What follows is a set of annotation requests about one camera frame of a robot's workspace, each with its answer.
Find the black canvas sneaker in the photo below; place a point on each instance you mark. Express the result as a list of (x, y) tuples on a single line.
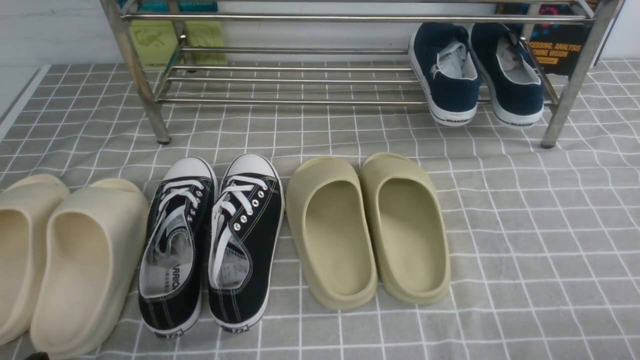
[(170, 272), (246, 222)]

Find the stainless steel shoe rack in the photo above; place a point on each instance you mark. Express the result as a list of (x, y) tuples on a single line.
[(181, 67)]

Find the left olive green slipper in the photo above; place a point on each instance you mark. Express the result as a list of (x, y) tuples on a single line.
[(327, 221)]

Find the olive green slipper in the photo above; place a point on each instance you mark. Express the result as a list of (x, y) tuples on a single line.
[(407, 228), (327, 221)]

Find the right olive green slipper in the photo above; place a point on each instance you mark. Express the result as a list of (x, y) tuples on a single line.
[(407, 228)]

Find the left navy blue sneaker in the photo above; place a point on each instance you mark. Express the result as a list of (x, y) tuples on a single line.
[(440, 56)]

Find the navy blue sneaker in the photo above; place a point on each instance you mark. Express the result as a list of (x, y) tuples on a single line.
[(514, 83), (440, 56)]

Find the teal and yellow book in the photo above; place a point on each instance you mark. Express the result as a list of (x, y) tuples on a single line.
[(155, 40)]

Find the right navy blue sneaker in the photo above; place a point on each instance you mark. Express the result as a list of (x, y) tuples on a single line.
[(514, 83)]

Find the right cream slipper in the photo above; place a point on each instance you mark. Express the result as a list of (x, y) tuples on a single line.
[(94, 240)]

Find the cream slipper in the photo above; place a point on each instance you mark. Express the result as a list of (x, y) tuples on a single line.
[(94, 240), (25, 209)]

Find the grey checked tablecloth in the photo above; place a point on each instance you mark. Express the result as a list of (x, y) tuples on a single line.
[(544, 243)]

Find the black computer vision book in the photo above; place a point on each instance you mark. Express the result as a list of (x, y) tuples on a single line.
[(557, 47)]

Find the left cream slipper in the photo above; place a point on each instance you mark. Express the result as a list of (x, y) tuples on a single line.
[(25, 209)]

